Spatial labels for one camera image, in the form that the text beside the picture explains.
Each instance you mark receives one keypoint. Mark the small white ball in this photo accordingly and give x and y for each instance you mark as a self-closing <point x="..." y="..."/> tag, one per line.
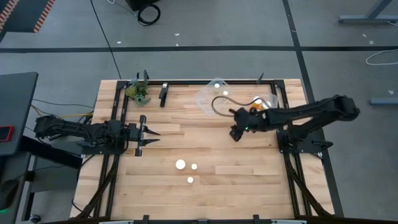
<point x="216" y="85"/>

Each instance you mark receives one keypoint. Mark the grey desk leg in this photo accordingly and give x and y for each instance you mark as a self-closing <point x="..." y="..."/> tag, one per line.
<point x="367" y="19"/>

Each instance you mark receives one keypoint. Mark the black computer mouse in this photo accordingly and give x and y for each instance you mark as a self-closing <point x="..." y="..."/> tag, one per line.
<point x="7" y="193"/>

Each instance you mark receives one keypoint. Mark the hazard striped floor mat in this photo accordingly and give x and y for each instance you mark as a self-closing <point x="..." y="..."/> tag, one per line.
<point x="25" y="15"/>

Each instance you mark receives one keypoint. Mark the caster wheel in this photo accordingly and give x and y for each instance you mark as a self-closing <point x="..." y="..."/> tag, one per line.
<point x="35" y="218"/>

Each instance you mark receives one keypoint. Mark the red phone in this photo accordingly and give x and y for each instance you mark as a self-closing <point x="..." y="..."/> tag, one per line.
<point x="6" y="133"/>

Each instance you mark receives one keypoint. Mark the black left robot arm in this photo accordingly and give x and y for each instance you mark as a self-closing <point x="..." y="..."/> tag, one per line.
<point x="71" y="129"/>

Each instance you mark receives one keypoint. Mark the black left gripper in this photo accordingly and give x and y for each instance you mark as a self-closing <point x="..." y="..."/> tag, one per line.
<point x="141" y="135"/>

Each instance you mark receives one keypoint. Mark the black side desk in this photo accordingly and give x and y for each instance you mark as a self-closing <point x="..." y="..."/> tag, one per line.
<point x="15" y="109"/>

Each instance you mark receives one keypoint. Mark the grey desk foot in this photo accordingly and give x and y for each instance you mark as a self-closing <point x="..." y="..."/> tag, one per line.
<point x="384" y="101"/>

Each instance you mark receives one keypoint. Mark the artificial green plant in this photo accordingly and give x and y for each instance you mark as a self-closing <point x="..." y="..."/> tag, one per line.
<point x="138" y="93"/>

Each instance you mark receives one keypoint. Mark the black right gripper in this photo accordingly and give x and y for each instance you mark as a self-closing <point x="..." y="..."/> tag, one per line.
<point x="252" y="122"/>

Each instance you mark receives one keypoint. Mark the black floor box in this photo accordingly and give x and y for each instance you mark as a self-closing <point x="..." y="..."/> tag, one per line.
<point x="140" y="3"/>

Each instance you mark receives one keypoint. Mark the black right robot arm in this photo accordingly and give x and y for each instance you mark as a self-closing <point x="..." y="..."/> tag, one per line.
<point x="311" y="113"/>

